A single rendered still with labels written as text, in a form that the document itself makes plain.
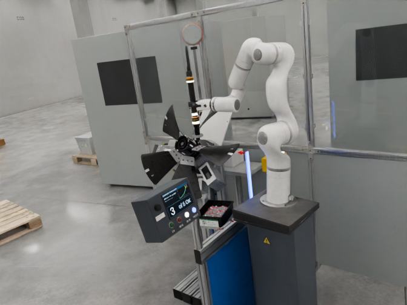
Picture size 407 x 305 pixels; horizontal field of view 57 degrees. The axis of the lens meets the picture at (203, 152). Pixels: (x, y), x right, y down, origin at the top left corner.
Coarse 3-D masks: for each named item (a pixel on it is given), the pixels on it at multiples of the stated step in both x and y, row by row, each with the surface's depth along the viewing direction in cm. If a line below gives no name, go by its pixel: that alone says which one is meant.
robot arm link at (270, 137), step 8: (264, 128) 178; (272, 128) 177; (280, 128) 179; (288, 128) 182; (264, 136) 177; (272, 136) 176; (280, 136) 178; (288, 136) 181; (264, 144) 179; (272, 144) 177; (280, 144) 179; (264, 152) 187; (272, 152) 181; (280, 152) 180; (272, 160) 185; (280, 160) 183; (288, 160) 185; (272, 168) 186; (280, 168) 184; (288, 168) 186
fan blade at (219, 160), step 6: (234, 144) 228; (204, 150) 228; (210, 150) 227; (216, 150) 226; (222, 150) 225; (228, 150) 223; (234, 150) 221; (210, 156) 222; (216, 156) 220; (222, 156) 219; (228, 156) 218; (216, 162) 217; (222, 162) 216
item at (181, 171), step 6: (180, 168) 233; (186, 168) 234; (192, 168) 235; (174, 174) 231; (180, 174) 231; (186, 174) 232; (192, 174) 233; (192, 180) 231; (192, 186) 229; (198, 186) 230; (198, 192) 227
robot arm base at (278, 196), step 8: (272, 176) 187; (280, 176) 186; (288, 176) 187; (272, 184) 188; (280, 184) 187; (288, 184) 189; (272, 192) 190; (280, 192) 188; (288, 192) 190; (264, 200) 195; (272, 200) 191; (280, 200) 189; (288, 200) 191; (296, 200) 193; (280, 208) 187
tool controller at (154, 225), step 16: (160, 192) 154; (176, 192) 160; (192, 192) 167; (144, 208) 150; (160, 208) 151; (176, 208) 159; (144, 224) 154; (160, 224) 151; (176, 224) 157; (160, 240) 150
